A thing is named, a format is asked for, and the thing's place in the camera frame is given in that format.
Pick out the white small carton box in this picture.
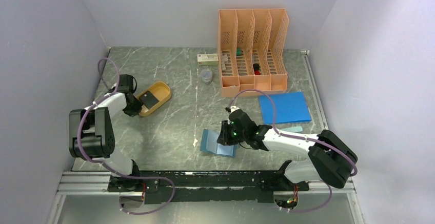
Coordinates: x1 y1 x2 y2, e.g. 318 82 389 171
197 53 219 66

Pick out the red black item in organizer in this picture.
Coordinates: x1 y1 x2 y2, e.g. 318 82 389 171
253 63 261 75

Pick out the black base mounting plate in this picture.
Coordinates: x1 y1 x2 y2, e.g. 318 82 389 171
107 170 309 204

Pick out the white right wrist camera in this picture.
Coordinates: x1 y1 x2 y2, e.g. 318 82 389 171
225 106 239 113

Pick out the yellow oval tray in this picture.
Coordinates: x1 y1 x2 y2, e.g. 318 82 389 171
136 82 172 117

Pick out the black small box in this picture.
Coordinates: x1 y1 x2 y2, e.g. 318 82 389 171
140 91 159 110

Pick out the clear plastic clip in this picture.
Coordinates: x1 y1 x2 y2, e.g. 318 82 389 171
220 54 229 71

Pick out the clear small jar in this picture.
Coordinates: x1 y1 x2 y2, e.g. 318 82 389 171
200 69 213 85

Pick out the orange plastic file organizer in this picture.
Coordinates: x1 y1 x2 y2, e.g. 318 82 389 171
217 9 289 97

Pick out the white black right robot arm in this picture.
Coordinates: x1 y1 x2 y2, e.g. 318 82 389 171
217 106 358 190

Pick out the green item in organizer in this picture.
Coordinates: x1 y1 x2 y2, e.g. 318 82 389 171
236 47 243 56

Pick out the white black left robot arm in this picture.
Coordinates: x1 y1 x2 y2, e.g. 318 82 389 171
69 74 143 191

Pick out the blue leather card holder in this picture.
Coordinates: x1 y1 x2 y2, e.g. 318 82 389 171
200 129 238 158

